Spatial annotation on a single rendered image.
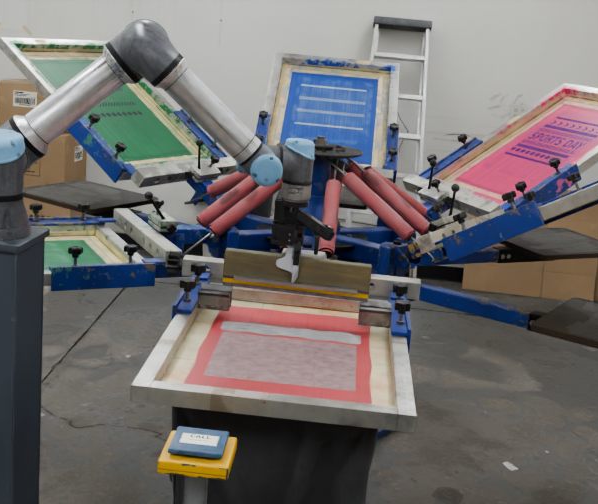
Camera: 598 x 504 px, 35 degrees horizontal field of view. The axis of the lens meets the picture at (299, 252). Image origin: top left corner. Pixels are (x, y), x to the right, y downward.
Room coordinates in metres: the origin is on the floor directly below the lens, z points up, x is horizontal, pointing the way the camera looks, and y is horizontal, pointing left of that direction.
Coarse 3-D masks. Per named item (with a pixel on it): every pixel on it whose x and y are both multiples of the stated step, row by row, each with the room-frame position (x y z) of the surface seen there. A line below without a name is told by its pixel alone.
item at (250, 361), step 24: (240, 312) 2.44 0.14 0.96; (264, 312) 2.46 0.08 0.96; (288, 312) 2.48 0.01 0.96; (216, 336) 2.24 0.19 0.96; (240, 336) 2.25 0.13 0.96; (264, 336) 2.27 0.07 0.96; (288, 336) 2.28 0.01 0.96; (216, 360) 2.07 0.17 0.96; (240, 360) 2.09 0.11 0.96; (264, 360) 2.10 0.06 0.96; (192, 384) 1.92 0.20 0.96; (216, 384) 1.93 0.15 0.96; (240, 384) 1.94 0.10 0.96; (264, 384) 1.95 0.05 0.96
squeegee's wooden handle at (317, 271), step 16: (224, 256) 2.37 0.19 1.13; (240, 256) 2.37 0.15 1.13; (256, 256) 2.36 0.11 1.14; (272, 256) 2.36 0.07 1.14; (224, 272) 2.37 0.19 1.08; (240, 272) 2.37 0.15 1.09; (256, 272) 2.36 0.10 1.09; (272, 272) 2.36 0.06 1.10; (288, 272) 2.36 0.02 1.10; (304, 272) 2.36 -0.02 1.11; (320, 272) 2.36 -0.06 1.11; (336, 272) 2.35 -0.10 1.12; (352, 272) 2.35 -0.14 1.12; (368, 272) 2.35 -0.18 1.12; (352, 288) 2.35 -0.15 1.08; (368, 288) 2.35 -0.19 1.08
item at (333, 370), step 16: (304, 320) 2.42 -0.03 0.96; (320, 320) 2.44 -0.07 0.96; (336, 320) 2.45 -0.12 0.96; (352, 320) 2.46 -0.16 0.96; (368, 336) 2.34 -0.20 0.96; (288, 352) 2.17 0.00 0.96; (304, 352) 2.18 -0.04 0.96; (320, 352) 2.19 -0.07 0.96; (336, 352) 2.20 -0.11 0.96; (352, 352) 2.21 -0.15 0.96; (368, 352) 2.22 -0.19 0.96; (288, 368) 2.06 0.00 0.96; (304, 368) 2.07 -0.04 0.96; (320, 368) 2.08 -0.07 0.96; (336, 368) 2.09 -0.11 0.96; (352, 368) 2.10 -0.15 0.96; (368, 368) 2.11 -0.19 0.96; (288, 384) 1.97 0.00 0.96; (304, 384) 1.97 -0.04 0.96; (320, 384) 1.98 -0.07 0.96; (336, 384) 1.99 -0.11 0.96; (352, 384) 2.00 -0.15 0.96; (368, 384) 2.01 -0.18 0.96; (352, 400) 1.91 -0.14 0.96; (368, 400) 1.92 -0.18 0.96
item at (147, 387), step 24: (240, 288) 2.55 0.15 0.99; (192, 312) 2.31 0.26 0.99; (168, 336) 2.11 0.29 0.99; (168, 360) 2.00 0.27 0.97; (408, 360) 2.09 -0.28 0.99; (144, 384) 1.81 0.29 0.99; (168, 384) 1.82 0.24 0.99; (408, 384) 1.94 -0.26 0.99; (192, 408) 1.80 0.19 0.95; (216, 408) 1.80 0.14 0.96; (240, 408) 1.79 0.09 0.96; (264, 408) 1.79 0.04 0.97; (288, 408) 1.79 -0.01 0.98; (312, 408) 1.79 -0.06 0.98; (336, 408) 1.78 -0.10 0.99; (360, 408) 1.79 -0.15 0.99; (384, 408) 1.80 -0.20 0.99; (408, 408) 1.81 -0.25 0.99
